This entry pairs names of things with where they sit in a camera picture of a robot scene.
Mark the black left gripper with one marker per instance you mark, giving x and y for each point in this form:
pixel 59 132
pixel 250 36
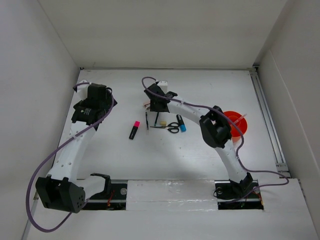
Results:
pixel 107 103

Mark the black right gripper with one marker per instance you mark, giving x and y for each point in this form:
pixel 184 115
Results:
pixel 153 108

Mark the black ink clear pen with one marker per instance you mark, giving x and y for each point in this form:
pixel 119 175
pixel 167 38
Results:
pixel 147 122

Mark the tan eraser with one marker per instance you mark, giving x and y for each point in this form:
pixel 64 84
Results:
pixel 163 123

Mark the green ink clear pen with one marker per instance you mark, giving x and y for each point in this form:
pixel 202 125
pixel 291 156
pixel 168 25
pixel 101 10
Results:
pixel 156 119

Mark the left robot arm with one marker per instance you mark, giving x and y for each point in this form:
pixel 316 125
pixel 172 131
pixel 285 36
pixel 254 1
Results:
pixel 60 189

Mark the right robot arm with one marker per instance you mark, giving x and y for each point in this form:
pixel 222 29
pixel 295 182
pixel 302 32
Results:
pixel 216 133

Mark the pink and black highlighter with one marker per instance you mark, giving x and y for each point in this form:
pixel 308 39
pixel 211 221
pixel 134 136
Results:
pixel 134 130

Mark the blue and black highlighter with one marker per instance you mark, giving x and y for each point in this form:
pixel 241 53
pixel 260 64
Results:
pixel 181 123

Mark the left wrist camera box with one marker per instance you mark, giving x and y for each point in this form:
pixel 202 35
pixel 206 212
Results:
pixel 81 89

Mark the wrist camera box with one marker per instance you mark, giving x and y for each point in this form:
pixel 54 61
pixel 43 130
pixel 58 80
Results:
pixel 81 89
pixel 163 85

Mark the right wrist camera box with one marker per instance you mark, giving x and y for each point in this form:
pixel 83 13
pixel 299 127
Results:
pixel 163 85

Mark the black handled scissors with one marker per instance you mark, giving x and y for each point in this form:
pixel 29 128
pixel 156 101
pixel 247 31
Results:
pixel 172 127

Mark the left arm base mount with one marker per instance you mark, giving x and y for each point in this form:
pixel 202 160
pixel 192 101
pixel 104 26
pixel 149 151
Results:
pixel 112 198

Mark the aluminium rail right side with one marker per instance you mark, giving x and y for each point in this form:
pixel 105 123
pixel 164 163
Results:
pixel 280 161

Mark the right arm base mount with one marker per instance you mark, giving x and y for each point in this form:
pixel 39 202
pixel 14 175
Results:
pixel 228 199

